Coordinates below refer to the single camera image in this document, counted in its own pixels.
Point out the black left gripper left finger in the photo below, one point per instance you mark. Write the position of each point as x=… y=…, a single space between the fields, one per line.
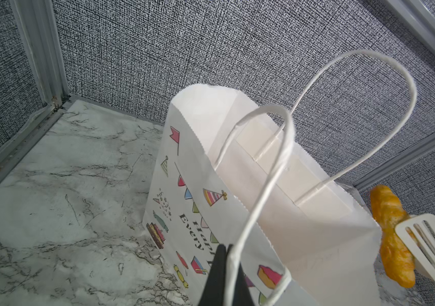
x=213 y=291

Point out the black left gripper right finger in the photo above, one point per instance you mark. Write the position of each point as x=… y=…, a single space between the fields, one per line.
x=242 y=295

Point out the finger of the white slotted right gripper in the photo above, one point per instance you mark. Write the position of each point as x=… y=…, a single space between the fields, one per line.
x=418 y=235

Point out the striped fake croissant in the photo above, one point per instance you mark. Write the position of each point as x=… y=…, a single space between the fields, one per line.
x=396 y=258

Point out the white printed paper bag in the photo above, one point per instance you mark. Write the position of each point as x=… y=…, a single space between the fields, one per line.
x=230 y=172

